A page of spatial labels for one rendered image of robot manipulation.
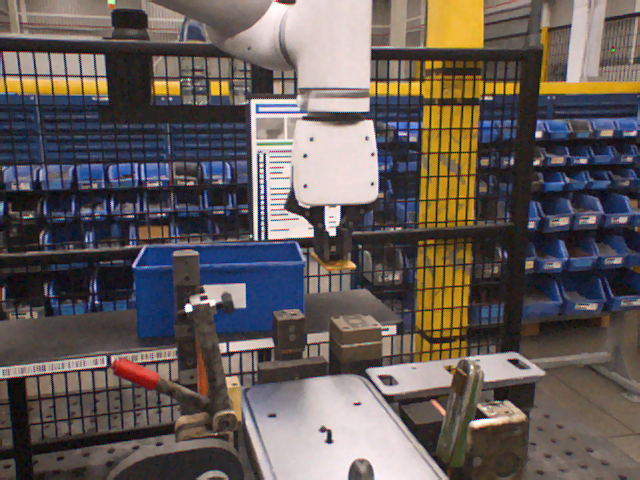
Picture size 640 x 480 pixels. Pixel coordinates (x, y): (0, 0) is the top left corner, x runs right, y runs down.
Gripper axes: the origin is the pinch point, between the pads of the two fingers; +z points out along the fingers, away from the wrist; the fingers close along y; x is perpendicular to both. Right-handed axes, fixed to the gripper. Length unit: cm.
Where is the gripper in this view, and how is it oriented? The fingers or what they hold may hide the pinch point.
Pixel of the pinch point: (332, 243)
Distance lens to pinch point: 78.8
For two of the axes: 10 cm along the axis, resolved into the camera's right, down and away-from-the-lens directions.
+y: 9.6, -0.6, 2.7
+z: 0.0, 9.8, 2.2
